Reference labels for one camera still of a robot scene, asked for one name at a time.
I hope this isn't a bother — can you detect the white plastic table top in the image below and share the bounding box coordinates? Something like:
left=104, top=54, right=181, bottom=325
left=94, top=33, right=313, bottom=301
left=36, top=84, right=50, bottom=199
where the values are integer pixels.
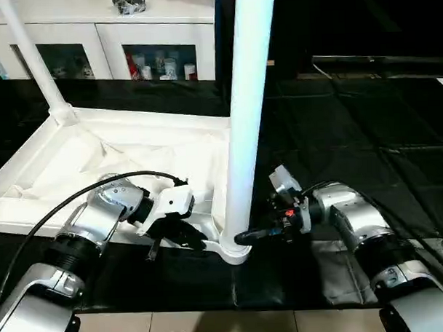
left=0, top=100, right=253, bottom=274

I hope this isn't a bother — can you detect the white plastic table leg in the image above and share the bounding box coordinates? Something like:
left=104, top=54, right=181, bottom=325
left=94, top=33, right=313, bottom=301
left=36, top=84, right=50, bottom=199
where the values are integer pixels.
left=0, top=0, right=78, bottom=128
left=215, top=0, right=284, bottom=248

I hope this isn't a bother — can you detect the black work mat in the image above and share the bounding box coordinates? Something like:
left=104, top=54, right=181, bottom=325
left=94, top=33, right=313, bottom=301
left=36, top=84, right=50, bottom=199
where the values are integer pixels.
left=0, top=62, right=443, bottom=322

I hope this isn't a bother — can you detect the red bottle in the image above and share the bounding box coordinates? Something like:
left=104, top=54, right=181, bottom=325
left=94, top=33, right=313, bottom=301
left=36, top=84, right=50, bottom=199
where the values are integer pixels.
left=124, top=54, right=138, bottom=81

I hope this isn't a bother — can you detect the white glass-door cabinet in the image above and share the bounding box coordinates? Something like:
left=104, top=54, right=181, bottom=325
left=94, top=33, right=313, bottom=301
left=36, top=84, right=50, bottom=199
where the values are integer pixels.
left=0, top=0, right=219, bottom=89

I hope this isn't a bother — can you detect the grey object on cabinet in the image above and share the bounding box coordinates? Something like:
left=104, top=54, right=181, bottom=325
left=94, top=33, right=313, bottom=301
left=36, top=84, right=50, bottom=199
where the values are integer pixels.
left=112, top=0, right=148, bottom=15

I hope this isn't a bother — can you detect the black metal rail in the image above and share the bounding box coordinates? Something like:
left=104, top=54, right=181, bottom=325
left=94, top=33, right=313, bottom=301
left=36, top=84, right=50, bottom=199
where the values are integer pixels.
left=312, top=51, right=443, bottom=72

